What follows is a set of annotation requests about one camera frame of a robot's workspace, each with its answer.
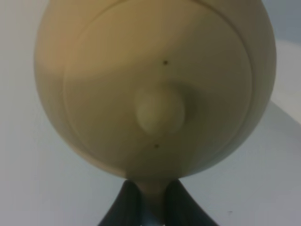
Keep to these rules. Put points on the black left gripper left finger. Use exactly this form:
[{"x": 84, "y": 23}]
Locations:
[{"x": 127, "y": 209}]

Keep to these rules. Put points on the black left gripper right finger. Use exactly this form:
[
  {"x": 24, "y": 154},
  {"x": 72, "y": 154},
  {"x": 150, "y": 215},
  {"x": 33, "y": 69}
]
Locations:
[{"x": 180, "y": 209}]

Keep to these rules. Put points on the beige teapot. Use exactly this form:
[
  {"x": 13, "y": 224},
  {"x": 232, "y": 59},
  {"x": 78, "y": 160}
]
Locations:
[{"x": 155, "y": 90}]

